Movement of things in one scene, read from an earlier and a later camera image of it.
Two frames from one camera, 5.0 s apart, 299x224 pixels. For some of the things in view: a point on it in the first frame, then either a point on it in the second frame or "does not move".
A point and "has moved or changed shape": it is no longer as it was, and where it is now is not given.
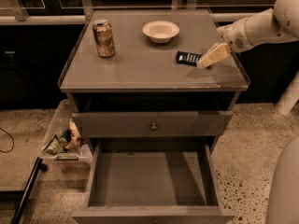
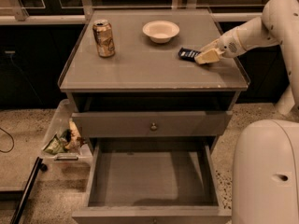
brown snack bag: x=76 y=140 does not move
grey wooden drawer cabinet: x=151 y=117 does not move
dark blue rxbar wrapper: x=188 y=58 has moved or changed shape
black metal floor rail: x=30 y=183 does not move
